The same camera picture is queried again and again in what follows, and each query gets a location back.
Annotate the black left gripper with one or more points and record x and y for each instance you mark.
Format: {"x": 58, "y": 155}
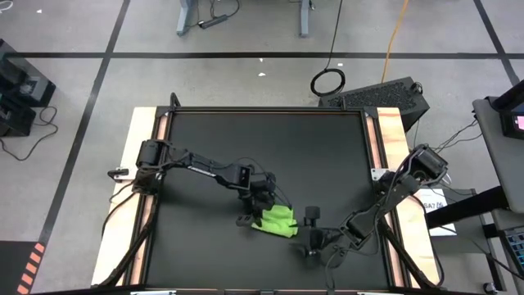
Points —
{"x": 262, "y": 194}

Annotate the black power strip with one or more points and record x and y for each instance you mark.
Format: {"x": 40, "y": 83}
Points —
{"x": 213, "y": 21}

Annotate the black device with pink screen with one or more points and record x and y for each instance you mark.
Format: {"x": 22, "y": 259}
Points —
{"x": 511, "y": 114}

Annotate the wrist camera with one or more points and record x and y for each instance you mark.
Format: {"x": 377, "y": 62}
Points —
{"x": 313, "y": 213}
{"x": 244, "y": 221}

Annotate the black silver clamp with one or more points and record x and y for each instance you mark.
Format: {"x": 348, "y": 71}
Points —
{"x": 118, "y": 173}

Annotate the backlit keyboard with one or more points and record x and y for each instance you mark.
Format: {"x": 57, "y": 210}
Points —
{"x": 516, "y": 250}

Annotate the green microfibre towel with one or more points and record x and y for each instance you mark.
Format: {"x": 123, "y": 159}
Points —
{"x": 274, "y": 223}

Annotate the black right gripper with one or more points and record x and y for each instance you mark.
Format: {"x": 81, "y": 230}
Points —
{"x": 321, "y": 243}

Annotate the silver metal bracket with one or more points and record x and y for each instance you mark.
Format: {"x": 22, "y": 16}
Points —
{"x": 377, "y": 174}

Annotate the black perforated computer case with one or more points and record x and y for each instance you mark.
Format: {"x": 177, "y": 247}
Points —
{"x": 376, "y": 98}

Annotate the grey desk leg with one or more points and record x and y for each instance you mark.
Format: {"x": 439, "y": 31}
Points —
{"x": 185, "y": 16}
{"x": 304, "y": 18}

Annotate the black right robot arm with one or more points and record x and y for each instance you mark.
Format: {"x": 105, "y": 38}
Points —
{"x": 393, "y": 192}

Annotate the black table frame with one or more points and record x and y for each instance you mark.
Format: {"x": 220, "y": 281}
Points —
{"x": 266, "y": 110}

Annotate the grey side desk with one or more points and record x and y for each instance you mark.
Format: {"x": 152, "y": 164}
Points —
{"x": 497, "y": 151}

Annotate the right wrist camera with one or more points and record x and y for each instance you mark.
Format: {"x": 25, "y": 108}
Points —
{"x": 313, "y": 213}

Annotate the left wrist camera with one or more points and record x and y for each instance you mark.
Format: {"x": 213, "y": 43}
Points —
{"x": 244, "y": 221}

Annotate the small black equipment box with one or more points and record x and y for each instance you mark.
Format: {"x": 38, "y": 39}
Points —
{"x": 16, "y": 116}

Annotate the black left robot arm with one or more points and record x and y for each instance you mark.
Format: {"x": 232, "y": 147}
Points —
{"x": 209, "y": 168}

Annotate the white paper label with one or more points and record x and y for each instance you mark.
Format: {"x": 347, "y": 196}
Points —
{"x": 440, "y": 217}

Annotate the large black equipment box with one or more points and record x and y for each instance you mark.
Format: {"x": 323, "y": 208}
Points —
{"x": 24, "y": 78}

